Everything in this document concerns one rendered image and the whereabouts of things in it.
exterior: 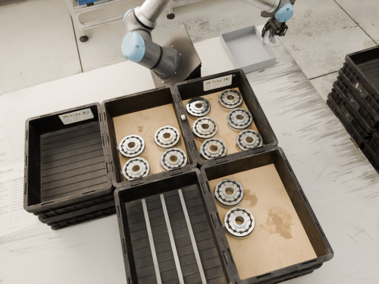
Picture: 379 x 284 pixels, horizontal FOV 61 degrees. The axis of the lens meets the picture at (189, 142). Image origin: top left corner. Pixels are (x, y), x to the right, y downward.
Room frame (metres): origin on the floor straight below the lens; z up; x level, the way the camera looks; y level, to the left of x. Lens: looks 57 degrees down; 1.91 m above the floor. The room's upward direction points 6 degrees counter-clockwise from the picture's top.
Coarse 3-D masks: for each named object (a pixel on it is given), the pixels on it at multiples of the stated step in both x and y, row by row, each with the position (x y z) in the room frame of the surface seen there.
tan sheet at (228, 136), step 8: (232, 88) 0.95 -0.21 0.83; (200, 96) 0.93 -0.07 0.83; (208, 96) 0.92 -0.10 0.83; (216, 96) 0.92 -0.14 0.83; (184, 104) 0.89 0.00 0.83; (216, 104) 0.87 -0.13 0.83; (216, 112) 0.83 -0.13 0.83; (224, 112) 0.83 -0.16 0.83; (192, 120) 0.80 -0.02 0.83; (216, 120) 0.79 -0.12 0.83; (224, 120) 0.79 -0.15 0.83; (224, 128) 0.74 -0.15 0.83; (256, 128) 0.73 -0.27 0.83; (224, 136) 0.71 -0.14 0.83; (232, 136) 0.70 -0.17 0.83; (200, 144) 0.68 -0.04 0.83; (232, 144) 0.66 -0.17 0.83; (264, 144) 0.65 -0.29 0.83; (232, 152) 0.63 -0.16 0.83
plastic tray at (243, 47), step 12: (228, 36) 1.41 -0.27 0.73; (240, 36) 1.42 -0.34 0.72; (252, 36) 1.41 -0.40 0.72; (228, 48) 1.29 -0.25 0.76; (240, 48) 1.33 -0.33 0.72; (252, 48) 1.31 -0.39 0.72; (264, 48) 1.30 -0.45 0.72; (240, 60) 1.24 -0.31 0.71; (252, 60) 1.23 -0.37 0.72; (264, 60) 1.17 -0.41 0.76
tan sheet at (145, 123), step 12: (156, 108) 0.89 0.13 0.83; (168, 108) 0.88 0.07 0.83; (120, 120) 0.84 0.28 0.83; (132, 120) 0.84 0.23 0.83; (144, 120) 0.83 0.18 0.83; (156, 120) 0.82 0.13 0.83; (168, 120) 0.82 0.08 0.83; (120, 132) 0.78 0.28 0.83; (132, 132) 0.77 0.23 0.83; (144, 132) 0.77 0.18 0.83; (180, 132) 0.75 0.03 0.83; (180, 144) 0.69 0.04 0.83; (120, 156) 0.67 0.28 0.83; (144, 156) 0.65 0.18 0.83; (156, 156) 0.65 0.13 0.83; (156, 168) 0.59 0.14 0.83
